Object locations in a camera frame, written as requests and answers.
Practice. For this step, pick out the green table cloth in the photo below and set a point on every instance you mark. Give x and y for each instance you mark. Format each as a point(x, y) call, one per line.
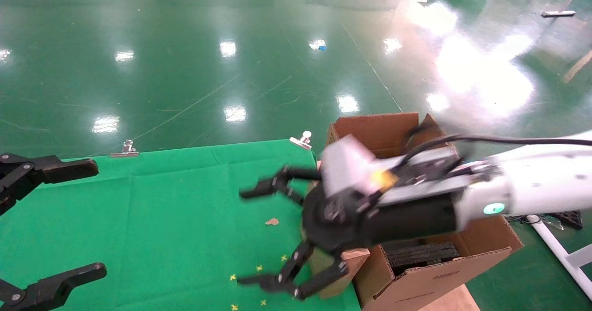
point(162, 218)

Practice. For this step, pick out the large open cardboard carton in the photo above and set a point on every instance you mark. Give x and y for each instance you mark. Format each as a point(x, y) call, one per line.
point(416, 288)

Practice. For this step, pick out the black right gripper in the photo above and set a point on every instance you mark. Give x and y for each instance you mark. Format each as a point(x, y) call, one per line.
point(397, 221)

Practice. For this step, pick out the clear plastic wrap sheet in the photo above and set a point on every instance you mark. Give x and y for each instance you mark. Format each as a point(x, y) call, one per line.
point(552, 223)

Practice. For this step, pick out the black plastic grid tray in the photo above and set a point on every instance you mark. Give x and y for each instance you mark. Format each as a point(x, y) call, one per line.
point(569, 219)

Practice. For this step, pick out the white pipe stand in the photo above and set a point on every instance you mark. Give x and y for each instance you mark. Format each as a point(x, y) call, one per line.
point(555, 246)

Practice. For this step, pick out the silver camera mount bracket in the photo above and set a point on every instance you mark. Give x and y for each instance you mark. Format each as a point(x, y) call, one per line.
point(416, 193)

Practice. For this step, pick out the brown paper scrap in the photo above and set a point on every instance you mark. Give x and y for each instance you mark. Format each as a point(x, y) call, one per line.
point(272, 222)

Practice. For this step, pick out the silver binder clip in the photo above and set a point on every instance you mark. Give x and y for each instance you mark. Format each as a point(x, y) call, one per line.
point(303, 140)
point(127, 150)

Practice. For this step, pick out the wooden stick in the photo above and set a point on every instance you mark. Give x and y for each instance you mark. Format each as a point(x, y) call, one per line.
point(578, 66)

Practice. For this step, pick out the small brown cardboard box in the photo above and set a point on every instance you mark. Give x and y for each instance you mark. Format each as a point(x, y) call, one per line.
point(354, 265)

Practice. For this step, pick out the black foam strip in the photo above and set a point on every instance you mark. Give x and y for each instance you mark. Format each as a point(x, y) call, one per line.
point(421, 255)

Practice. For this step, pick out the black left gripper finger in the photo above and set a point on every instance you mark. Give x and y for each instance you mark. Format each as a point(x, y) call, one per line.
point(60, 281)
point(64, 168)

